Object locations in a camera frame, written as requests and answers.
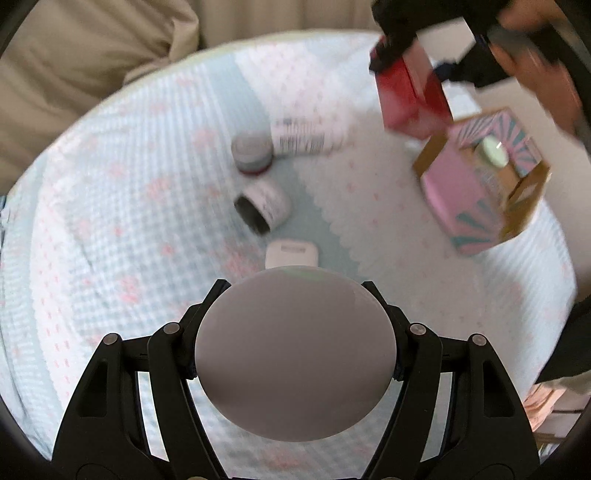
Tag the jar with pale green lid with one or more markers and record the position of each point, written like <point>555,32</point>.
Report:
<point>491,151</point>

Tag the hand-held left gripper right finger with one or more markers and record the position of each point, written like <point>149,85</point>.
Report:
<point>385,304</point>

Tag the round white jar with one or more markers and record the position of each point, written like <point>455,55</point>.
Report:
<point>295,350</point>

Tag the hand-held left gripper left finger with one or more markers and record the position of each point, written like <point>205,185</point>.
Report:
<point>203,302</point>

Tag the white jar with black lid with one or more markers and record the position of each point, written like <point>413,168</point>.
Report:
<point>265,205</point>

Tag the small white case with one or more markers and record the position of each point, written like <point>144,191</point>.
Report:
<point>292,254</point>

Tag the beige cushion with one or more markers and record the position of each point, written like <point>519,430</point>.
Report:
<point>78,69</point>

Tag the white labelled bottle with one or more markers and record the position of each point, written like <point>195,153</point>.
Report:
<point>302,136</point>

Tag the dark red jar grey lid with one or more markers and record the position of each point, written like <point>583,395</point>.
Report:
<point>251,154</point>

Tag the red box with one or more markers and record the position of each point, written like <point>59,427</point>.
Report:
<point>411,94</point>

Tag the dark cloth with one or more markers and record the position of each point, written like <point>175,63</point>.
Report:
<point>570,341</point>

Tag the pink cardboard box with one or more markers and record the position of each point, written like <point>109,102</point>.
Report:
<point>450,194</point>

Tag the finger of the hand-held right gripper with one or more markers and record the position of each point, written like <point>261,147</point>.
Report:
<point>397,23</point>
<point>482,64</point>

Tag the pale blue printed blanket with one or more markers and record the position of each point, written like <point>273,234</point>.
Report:
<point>138,194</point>

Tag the person's right hand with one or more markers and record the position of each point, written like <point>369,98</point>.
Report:
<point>545,87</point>

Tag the pink striped cloth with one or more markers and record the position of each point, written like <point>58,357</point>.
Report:
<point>547,408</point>

